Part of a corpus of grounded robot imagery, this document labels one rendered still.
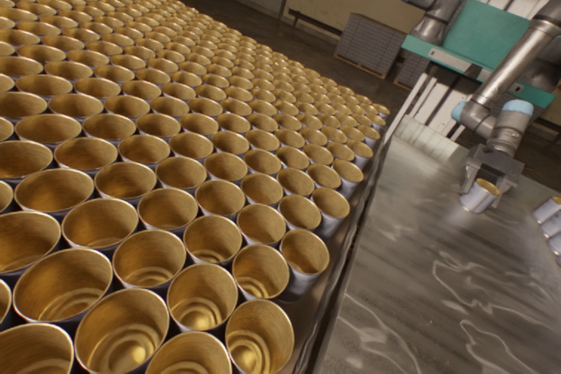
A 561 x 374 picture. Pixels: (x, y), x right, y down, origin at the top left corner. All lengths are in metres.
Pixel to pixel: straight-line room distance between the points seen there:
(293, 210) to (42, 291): 0.32
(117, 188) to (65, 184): 0.06
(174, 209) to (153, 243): 0.07
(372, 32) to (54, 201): 7.23
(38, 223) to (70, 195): 0.07
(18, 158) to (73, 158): 0.05
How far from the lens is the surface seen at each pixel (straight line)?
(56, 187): 0.45
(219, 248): 0.42
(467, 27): 1.64
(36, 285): 0.37
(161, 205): 0.42
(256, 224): 0.43
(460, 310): 0.63
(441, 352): 0.55
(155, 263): 0.41
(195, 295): 0.39
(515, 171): 0.99
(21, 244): 0.43
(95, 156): 0.49
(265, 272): 0.40
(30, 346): 0.35
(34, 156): 0.49
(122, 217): 0.40
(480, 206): 0.93
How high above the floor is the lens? 1.46
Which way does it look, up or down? 35 degrees down
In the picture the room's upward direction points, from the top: 22 degrees clockwise
